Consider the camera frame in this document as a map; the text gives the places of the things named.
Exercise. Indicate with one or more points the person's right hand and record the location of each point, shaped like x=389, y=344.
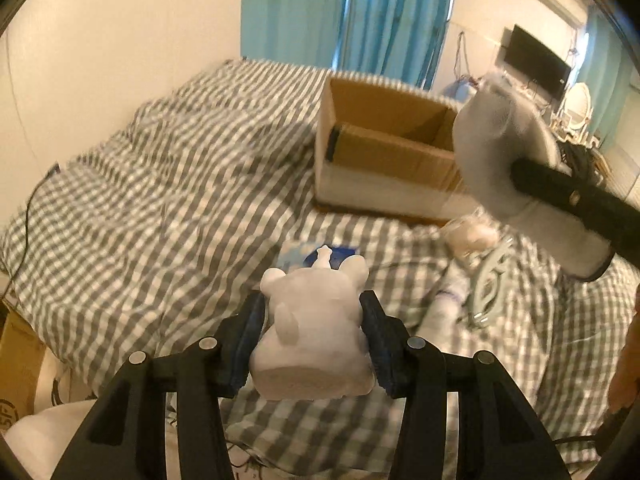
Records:
x=624, y=386

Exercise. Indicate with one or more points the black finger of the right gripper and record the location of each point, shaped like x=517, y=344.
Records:
x=599, y=211

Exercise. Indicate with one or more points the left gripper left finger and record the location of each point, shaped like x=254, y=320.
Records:
x=123, y=436

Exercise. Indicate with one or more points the grey white sock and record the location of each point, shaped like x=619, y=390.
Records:
x=511, y=163

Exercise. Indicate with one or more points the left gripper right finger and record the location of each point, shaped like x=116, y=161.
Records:
x=499, y=434

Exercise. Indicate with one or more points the white oval mirror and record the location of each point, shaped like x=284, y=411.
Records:
x=576, y=108

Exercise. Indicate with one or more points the grey checked bed cover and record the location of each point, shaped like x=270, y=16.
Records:
x=149, y=240

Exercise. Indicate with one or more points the pale green folding hanger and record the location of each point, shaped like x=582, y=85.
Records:
x=490, y=285

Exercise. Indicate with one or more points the white plush toy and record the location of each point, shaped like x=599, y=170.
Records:
x=314, y=347

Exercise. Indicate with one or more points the teal side curtain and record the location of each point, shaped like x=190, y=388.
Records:
x=607, y=73

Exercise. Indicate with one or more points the black wall television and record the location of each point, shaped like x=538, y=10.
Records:
x=537, y=62

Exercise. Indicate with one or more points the cream lace cloth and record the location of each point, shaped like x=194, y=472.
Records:
x=470, y=234

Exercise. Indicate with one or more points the black chair with clothes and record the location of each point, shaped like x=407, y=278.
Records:
x=586, y=164

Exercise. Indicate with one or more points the brown cardboard box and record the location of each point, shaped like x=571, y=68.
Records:
x=386, y=148

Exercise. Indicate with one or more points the blue Vinda tissue pack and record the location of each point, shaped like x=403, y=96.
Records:
x=295, y=254

